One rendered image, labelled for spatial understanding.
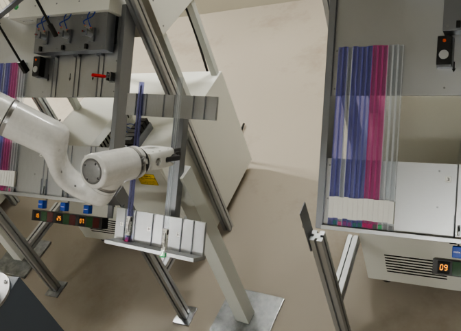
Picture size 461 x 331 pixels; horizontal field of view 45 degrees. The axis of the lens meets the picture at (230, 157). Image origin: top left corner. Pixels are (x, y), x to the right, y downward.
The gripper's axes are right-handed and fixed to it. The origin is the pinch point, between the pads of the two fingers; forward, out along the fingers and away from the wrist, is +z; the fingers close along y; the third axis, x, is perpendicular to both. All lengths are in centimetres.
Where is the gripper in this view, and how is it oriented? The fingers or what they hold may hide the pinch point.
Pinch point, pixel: (172, 154)
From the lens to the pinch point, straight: 158.3
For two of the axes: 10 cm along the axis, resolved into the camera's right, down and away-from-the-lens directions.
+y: -8.6, -0.9, 5.0
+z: 5.1, -1.4, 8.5
